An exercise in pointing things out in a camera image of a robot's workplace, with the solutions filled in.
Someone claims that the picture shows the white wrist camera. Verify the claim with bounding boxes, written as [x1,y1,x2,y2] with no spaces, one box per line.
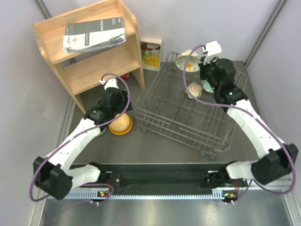
[203,41,222,65]
[99,78,119,90]

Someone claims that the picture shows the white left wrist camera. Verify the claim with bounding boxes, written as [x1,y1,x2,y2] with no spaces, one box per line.
[99,78,119,90]

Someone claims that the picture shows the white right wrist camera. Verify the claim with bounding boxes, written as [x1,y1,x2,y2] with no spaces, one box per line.
[203,41,222,65]

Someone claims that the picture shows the aluminium rail with cable duct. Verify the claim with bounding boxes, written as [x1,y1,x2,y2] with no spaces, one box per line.
[41,169,295,201]

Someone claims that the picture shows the small red object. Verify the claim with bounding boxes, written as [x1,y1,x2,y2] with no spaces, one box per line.
[121,73,129,79]

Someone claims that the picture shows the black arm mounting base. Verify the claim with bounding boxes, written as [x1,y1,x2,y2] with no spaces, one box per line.
[86,163,247,196]

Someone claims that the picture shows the yellow plastic bowl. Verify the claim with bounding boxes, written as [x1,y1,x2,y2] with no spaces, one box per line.
[109,113,133,135]

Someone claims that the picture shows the beige bird-pattern bowl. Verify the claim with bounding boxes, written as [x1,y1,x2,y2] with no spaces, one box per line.
[110,113,130,132]

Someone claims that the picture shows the grey wire dish rack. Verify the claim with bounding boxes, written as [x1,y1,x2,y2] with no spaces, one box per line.
[134,52,235,160]

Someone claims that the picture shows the grey spiral-bound manual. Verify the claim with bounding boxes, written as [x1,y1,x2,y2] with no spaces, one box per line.
[63,16,126,54]

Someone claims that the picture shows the colourful paperback book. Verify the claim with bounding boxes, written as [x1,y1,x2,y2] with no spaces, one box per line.
[141,39,162,71]

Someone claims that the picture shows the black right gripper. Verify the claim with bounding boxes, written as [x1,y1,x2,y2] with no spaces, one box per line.
[198,55,220,92]

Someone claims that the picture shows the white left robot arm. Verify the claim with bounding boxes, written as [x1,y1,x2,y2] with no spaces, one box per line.
[29,88,132,202]

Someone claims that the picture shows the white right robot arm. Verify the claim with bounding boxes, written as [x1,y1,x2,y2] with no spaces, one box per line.
[198,57,298,186]

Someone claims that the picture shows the floral patterned ceramic bowl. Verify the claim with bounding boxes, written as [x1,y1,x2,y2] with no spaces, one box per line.
[187,82,203,98]

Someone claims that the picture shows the wooden two-tier shelf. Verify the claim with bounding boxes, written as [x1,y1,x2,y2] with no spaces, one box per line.
[32,0,145,113]

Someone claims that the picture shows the pale green ceramic bowl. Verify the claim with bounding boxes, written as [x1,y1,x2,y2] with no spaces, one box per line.
[202,80,214,94]

